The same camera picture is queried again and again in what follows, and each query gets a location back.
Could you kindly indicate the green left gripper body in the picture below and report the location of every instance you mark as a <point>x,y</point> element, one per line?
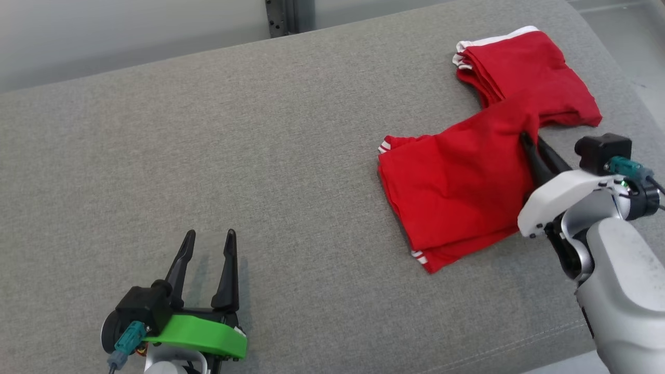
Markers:
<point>208,335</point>

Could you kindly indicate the grey metal wall post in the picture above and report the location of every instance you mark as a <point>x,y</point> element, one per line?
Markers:
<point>301,15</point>

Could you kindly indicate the red shorts white waistband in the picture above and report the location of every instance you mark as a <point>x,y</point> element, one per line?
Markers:
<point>519,67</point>

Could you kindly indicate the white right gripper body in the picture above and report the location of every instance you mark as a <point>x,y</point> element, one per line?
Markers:
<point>556,197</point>

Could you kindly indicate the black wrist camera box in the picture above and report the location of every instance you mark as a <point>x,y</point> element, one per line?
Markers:
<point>602,150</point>
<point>143,309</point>

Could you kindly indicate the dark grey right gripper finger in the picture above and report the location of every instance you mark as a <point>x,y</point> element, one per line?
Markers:
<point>555,161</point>
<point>535,163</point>

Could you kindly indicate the red Bulls jersey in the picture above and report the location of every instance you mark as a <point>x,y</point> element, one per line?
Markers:
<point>457,182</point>

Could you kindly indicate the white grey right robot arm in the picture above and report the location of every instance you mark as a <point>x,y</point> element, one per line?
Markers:
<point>623,291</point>

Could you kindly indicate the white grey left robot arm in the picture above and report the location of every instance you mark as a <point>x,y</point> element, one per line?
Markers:
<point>171,363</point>

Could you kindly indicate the dark metal post bracket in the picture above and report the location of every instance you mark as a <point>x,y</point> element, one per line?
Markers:
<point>275,18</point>

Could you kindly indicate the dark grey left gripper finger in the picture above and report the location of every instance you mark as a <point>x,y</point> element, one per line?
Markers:
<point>179,275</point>
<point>227,280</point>

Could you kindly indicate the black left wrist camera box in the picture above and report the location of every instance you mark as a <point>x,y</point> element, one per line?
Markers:
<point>143,309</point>

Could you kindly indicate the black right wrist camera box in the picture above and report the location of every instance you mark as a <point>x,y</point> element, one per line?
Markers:
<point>602,150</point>

